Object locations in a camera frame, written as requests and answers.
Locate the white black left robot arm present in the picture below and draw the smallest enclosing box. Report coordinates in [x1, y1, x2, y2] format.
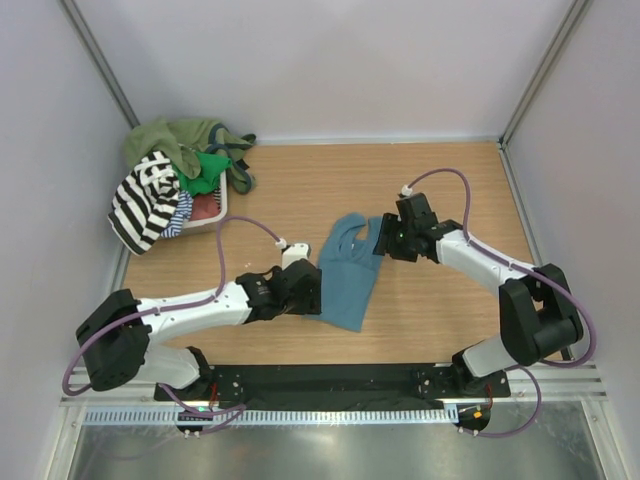
[76, 259, 322, 400]

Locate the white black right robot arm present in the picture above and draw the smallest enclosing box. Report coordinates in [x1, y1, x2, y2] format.
[374, 193, 584, 396]

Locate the red tank top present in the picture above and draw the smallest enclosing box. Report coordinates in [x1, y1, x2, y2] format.
[190, 193, 221, 221]

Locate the blue white striped tank top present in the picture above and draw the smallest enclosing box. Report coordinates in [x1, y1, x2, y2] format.
[160, 191, 194, 238]

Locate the bright green tank top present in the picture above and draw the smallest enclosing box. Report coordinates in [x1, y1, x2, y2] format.
[173, 152, 232, 197]

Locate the black white striped tank top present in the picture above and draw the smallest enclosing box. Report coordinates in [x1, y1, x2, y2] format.
[107, 151, 181, 256]

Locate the olive green tank top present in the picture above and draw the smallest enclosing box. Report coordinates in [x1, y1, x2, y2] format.
[122, 117, 257, 195]

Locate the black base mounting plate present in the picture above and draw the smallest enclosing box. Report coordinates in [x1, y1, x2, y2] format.
[172, 363, 511, 409]

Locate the white laundry basket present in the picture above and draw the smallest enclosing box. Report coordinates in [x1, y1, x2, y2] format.
[182, 172, 228, 235]

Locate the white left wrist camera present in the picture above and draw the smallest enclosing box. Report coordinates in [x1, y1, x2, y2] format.
[275, 238, 311, 269]

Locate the perforated cable duct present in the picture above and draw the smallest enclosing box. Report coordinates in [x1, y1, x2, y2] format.
[83, 405, 458, 427]

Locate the aluminium frame rail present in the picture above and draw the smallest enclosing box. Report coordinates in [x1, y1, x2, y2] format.
[60, 362, 607, 406]

